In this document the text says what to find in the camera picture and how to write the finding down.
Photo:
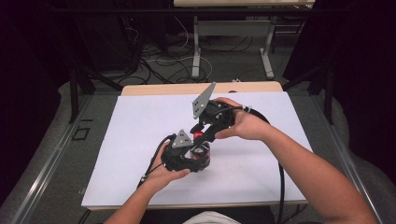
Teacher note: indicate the person's white clothing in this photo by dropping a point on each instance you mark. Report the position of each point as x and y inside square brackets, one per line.
[211, 218]

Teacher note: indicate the black metal stand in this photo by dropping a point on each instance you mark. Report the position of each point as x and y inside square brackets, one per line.
[327, 90]
[74, 90]

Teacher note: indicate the white desk with metal legs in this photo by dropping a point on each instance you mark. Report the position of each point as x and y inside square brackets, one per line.
[233, 28]

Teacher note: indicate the person's right hand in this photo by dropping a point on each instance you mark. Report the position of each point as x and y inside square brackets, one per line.
[249, 126]

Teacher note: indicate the black equipment cabinet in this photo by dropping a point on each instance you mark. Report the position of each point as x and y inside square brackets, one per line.
[106, 40]

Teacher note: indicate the wooden table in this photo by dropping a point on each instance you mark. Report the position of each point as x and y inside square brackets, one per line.
[155, 89]

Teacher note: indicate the metal floor rail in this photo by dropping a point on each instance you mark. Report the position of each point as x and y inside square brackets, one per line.
[46, 174]
[348, 168]

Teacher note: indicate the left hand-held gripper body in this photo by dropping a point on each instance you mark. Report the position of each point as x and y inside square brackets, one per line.
[177, 155]

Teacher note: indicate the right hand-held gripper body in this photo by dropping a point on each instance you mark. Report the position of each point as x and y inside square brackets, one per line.
[219, 116]

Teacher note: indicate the white table mat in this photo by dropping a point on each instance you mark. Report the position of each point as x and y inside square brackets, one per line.
[140, 124]

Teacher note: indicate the person's left hand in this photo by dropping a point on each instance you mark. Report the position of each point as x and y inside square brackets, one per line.
[162, 180]

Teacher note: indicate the red round cap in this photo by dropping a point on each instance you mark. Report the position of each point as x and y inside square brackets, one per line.
[198, 134]

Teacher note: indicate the black floor socket frame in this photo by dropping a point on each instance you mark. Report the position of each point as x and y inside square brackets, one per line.
[81, 133]

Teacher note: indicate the small clear jar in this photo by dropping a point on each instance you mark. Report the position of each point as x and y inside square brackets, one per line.
[202, 154]

